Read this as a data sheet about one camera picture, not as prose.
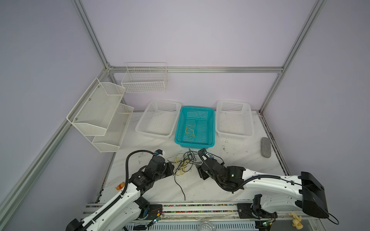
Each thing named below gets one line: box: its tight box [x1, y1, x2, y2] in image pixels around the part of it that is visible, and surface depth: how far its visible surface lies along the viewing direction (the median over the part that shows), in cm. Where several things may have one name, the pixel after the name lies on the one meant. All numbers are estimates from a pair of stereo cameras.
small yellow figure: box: [288, 212, 304, 231], surface depth 70 cm
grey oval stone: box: [260, 137, 272, 159], surface depth 98 cm
